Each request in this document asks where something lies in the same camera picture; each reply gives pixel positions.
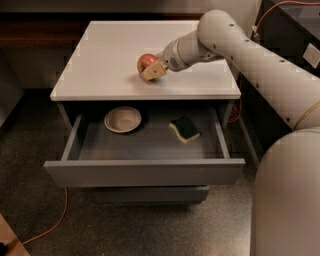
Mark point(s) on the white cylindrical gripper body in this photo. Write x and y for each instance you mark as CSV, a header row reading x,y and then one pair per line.
x,y
170,57

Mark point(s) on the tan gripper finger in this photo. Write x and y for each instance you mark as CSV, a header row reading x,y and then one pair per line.
x,y
156,70

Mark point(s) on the red apple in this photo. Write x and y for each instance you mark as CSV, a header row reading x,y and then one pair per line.
x,y
145,61

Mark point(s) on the grey top drawer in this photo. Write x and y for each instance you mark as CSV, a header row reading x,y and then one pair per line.
x,y
151,155

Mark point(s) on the grey drawer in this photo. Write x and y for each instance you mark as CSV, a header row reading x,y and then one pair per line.
x,y
151,155
152,194

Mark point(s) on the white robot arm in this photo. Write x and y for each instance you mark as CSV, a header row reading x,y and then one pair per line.
x,y
286,201

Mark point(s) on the white counter top cabinet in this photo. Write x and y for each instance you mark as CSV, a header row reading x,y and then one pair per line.
x,y
103,66

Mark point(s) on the grey bottom drawer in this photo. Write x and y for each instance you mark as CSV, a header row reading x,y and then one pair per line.
x,y
152,194

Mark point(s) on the grey bowl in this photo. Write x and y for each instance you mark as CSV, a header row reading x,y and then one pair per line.
x,y
122,119

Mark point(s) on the green yellow sponge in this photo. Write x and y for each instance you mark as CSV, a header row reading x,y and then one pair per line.
x,y
185,129

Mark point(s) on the dark cabinet on right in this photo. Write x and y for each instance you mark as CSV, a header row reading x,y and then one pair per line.
x,y
286,30

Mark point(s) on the white wall outlet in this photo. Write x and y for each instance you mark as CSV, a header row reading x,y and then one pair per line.
x,y
312,55

